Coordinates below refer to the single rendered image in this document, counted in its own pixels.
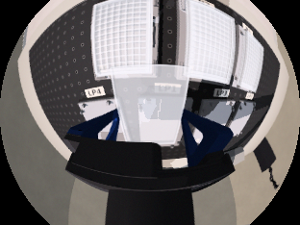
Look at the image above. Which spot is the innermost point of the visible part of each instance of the white operator button panel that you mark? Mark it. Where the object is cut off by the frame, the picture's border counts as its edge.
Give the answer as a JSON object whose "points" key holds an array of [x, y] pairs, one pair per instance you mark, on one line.
{"points": [[237, 155]]}

